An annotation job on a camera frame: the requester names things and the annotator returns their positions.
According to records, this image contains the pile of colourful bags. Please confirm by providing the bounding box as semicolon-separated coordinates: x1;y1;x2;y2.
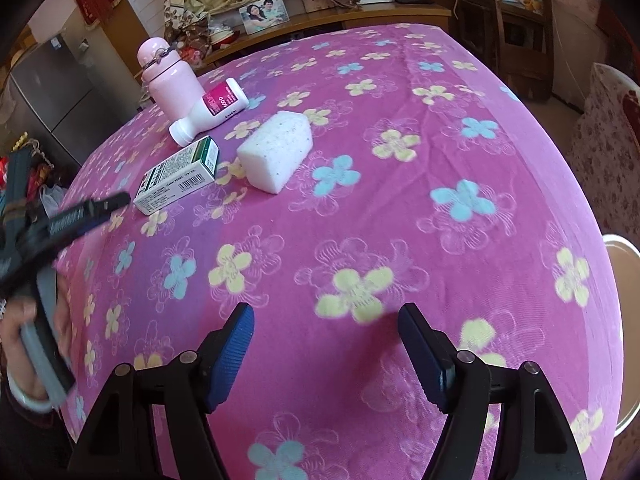
0;132;56;221

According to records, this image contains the green and white medicine box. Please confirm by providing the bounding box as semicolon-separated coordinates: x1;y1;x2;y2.
132;136;221;217

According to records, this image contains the framed couple photo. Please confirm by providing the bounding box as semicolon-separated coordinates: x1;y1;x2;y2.
238;0;290;36

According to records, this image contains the sofa with floral cover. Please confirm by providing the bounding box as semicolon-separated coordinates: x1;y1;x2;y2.
565;62;640;241

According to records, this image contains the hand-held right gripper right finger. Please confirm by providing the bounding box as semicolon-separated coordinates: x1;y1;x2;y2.
398;303;587;480

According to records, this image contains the white sponge block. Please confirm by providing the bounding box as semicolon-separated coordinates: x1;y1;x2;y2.
236;110;314;194

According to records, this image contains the grey refrigerator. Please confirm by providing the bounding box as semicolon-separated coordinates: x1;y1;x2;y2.
7;32;143;166

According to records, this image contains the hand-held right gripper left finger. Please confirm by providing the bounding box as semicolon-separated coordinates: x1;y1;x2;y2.
67;302;256;480

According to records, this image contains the white bottle with pink label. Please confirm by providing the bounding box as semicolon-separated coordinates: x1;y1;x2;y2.
169;78;249;147

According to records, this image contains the white plastic bag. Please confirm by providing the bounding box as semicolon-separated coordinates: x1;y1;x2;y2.
39;184;68;218

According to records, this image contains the white trash bin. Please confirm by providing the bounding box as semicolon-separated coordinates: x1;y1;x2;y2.
600;232;640;438

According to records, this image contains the red and white pot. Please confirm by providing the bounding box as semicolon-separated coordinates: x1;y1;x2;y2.
207;20;241;51

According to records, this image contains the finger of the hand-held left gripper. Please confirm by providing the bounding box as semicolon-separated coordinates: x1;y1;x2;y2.
45;191;132;243

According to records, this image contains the pink thermos bottle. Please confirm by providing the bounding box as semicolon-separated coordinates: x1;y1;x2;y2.
137;36;198;117

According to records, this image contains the person's left hand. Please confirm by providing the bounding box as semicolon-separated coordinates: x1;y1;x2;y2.
0;275;75;403

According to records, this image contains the wooden cabinet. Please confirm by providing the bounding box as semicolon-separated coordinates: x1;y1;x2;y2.
200;2;453;68

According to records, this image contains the dark wooden chair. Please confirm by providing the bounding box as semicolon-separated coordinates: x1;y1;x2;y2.
447;0;553;103

